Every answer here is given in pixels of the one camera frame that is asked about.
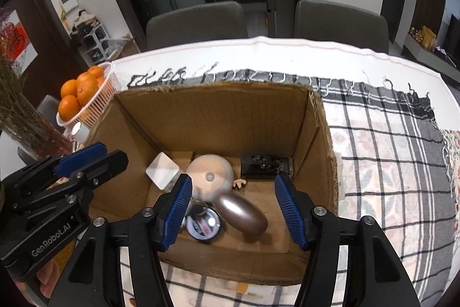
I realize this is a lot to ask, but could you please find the person's left hand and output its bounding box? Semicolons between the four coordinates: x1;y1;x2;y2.
16;177;78;304

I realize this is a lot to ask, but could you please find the red fu poster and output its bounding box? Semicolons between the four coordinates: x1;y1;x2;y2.
1;10;38;74

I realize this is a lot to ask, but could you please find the grey dining chair right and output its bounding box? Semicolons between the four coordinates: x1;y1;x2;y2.
294;0;390;54

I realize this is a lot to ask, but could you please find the round beige plastic device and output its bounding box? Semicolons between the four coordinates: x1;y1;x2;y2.
185;154;235;203

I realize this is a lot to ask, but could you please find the plaid fringed tablecloth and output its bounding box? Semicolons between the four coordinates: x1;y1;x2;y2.
115;65;459;306

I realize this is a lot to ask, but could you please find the glass flower vase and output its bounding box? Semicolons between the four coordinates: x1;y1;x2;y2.
1;119;72;159

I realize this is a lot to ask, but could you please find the grey dining chair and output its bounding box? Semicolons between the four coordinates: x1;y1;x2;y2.
294;0;390;54
146;1;248;51

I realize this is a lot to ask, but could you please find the dried flower bouquet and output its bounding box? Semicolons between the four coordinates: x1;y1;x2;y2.
1;9;44;132

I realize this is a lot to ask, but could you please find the grey dining chair left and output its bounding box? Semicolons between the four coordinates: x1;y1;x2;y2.
146;1;248;51

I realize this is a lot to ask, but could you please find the orange fruit front left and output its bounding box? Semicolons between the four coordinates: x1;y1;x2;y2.
58;95;81;121

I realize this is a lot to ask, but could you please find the white shoe rack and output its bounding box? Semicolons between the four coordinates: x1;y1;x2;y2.
70;9;108;66

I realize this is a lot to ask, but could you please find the white square charger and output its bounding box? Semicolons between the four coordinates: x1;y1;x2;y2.
146;152;182;192

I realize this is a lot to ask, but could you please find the orange fruit centre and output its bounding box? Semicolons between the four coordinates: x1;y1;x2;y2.
76;77;99;107

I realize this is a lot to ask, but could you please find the patterned floral placemat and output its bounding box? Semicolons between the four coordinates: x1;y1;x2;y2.
440;129;460;207

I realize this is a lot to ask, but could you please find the silver oval mouse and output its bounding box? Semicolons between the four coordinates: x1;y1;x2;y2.
212;192;270;242

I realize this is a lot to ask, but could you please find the brown cardboard box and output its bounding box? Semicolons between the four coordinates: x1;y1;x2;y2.
89;83;338;285

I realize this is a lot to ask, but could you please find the white fruit basket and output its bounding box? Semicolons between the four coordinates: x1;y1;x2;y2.
56;62;121;130

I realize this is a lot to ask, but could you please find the black clip device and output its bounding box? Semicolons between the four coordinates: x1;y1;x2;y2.
240;153;294;180

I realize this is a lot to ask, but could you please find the small white cylinder speaker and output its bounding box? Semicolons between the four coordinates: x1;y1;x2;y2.
71;121;90;144

